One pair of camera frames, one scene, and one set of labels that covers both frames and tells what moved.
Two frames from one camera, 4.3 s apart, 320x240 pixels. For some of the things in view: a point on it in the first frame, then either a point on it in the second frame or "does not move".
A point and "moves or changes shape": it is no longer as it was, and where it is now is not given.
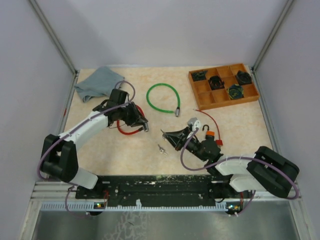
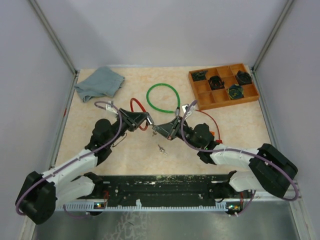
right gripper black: [176, 143] to [169, 130]
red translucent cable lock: [145, 128] moves or changes shape
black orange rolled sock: [216, 83] does not move
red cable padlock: [219, 142] does not move
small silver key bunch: [162, 150] does not move
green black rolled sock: [200, 75] does not move
